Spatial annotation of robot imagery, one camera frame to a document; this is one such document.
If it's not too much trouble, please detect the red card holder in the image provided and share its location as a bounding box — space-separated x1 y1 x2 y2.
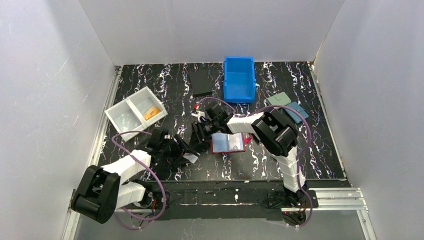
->
211 132 253 154

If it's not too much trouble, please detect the orange credit card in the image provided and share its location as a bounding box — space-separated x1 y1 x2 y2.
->
143 106 161 121

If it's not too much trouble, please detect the white divided tray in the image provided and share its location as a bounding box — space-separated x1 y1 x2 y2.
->
104 86 168 142

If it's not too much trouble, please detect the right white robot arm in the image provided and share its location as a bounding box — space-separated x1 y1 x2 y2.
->
189 104 307 194

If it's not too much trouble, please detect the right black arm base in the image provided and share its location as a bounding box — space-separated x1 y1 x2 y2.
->
262 189 319 227

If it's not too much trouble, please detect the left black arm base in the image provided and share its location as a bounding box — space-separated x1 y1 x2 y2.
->
125 190 165 211

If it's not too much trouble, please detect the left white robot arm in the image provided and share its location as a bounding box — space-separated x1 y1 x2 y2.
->
70 128 200 224

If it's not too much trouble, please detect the green card holder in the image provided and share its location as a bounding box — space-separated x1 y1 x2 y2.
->
265 92 292 106

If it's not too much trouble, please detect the blue card holder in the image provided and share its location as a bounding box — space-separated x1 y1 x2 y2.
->
284 102 309 124

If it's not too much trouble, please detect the metal wrench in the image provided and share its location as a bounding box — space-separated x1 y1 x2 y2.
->
176 126 183 135

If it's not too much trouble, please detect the black foam pad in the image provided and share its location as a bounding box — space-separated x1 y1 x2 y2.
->
188 70 213 98

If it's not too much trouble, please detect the blue plastic bin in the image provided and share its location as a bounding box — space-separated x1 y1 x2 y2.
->
223 56 256 104

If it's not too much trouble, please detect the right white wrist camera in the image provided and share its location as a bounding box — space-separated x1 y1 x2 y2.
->
191 103 208 123

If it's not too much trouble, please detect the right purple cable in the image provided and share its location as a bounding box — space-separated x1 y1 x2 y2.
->
197 96 314 229

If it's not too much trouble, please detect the purple cable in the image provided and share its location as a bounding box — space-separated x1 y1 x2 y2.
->
111 130 167 231
197 96 314 229

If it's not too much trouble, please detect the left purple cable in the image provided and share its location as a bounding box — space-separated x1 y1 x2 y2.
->
111 130 167 231

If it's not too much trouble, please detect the aluminium frame rail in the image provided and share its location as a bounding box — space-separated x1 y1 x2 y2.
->
61 187 377 240

